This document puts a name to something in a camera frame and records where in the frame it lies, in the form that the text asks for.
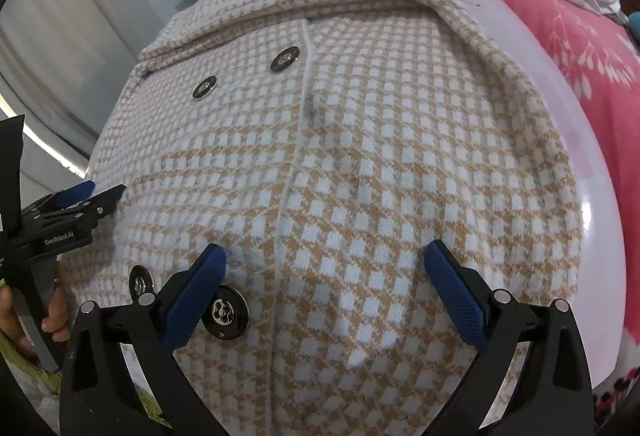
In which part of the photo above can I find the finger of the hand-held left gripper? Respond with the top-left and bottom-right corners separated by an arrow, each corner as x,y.
45,184 -> 129,223
30,181 -> 97,217

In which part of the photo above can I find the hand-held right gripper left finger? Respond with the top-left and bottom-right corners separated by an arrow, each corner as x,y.
59,243 -> 228,436

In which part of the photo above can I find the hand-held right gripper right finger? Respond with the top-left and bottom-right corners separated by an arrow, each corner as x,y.
424,240 -> 596,436

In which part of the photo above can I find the beige white checked coat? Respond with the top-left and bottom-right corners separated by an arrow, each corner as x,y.
85,0 -> 586,436

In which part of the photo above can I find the person's left forearm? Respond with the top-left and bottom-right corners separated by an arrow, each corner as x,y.
0,331 -> 62,436

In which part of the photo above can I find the person's left hand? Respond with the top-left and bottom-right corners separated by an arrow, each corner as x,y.
0,263 -> 72,362

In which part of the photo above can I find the white curtain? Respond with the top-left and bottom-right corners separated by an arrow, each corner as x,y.
0,0 -> 196,177

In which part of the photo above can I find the pink floral blanket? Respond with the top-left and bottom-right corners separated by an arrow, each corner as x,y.
432,0 -> 640,436

